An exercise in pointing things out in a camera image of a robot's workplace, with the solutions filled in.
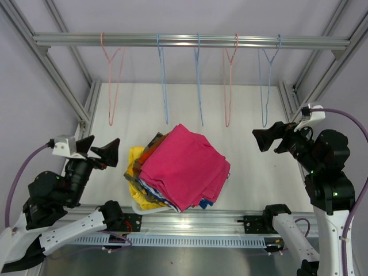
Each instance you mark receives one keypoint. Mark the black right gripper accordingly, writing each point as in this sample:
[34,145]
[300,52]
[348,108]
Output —
[265,137]

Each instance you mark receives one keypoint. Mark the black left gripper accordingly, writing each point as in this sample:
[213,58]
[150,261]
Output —
[109,153]

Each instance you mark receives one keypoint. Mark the orange camouflage trousers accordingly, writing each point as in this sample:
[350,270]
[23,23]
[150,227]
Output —
[148,151]

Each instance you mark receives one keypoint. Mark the light blue hanger magenta trousers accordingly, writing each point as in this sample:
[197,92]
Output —
[265,98]

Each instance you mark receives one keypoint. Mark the pink wire hanger blue trousers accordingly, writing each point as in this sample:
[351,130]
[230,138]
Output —
[228,61]

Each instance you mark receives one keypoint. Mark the blue white patterned trousers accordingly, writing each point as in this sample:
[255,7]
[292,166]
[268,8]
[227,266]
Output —
[202,203]

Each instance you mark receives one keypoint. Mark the light blue hanger orange trousers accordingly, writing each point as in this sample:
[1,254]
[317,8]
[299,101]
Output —
[198,73]

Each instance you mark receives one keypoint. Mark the light blue hanger camo trousers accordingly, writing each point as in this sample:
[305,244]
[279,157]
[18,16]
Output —
[163,78]

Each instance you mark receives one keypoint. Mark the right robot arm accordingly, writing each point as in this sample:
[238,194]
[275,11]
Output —
[331,194]

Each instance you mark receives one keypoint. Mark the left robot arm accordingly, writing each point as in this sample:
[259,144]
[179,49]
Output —
[32,238]

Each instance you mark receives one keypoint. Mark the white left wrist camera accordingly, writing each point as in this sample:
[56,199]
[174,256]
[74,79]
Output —
[65,146]

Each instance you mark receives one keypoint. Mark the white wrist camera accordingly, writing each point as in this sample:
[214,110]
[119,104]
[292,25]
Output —
[311,114]
[65,146]

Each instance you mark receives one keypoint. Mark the left aluminium frame posts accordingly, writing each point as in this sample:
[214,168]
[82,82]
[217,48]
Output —
[84,113]

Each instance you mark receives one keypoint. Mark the aluminium frame posts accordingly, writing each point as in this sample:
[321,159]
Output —
[84,113]
[348,20]

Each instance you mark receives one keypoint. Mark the right aluminium frame posts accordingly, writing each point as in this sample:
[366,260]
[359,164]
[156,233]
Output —
[348,20]

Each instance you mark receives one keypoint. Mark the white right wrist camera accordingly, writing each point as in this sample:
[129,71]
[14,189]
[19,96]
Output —
[311,114]

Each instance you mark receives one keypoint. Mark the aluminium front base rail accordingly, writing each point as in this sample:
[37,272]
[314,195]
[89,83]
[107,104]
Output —
[195,222]

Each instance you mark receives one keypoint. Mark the white slotted cable duct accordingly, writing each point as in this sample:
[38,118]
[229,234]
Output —
[102,239]

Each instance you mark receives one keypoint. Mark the aluminium hanging rail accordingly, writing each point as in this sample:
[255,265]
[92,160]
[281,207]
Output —
[191,40]

